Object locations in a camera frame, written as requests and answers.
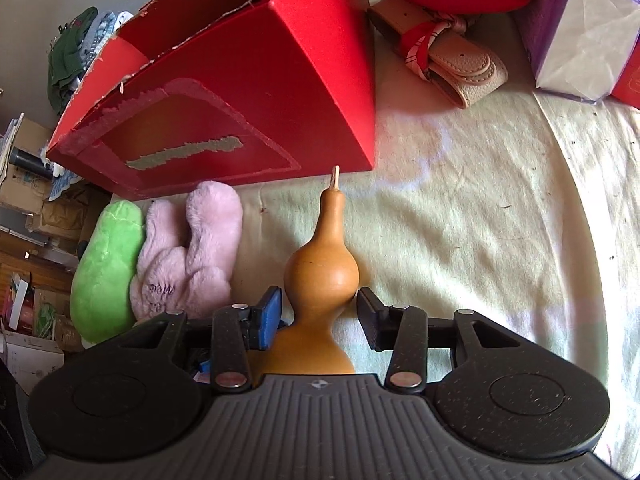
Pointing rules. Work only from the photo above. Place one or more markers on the green cloth pile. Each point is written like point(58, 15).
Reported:
point(67, 60)

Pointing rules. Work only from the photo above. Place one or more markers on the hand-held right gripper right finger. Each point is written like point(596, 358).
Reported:
point(366, 316)

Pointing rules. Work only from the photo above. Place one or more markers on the cream bed sheet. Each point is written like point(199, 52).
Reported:
point(490, 220)

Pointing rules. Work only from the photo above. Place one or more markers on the green plush toy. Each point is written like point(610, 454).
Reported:
point(106, 270)

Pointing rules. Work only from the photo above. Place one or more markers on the orange-brown dried gourd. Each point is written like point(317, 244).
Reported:
point(320, 280)

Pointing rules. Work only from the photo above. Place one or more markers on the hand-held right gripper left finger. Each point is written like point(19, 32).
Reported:
point(270, 310)

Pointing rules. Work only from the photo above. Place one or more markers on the pink plush toy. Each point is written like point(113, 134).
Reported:
point(190, 260)

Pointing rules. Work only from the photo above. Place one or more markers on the beige leather pouch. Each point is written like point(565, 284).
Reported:
point(440, 55)

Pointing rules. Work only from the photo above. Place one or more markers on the dark grey cylinder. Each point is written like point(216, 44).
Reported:
point(27, 160)

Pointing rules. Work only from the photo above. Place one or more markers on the purple tissue box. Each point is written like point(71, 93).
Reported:
point(575, 30)

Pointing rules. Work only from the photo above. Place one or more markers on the brown cardboard box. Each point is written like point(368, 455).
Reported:
point(20, 170)

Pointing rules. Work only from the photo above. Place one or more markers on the red patterned ribbon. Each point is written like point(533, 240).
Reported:
point(425, 42)

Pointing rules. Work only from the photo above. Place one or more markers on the red cardboard box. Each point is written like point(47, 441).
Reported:
point(225, 90)

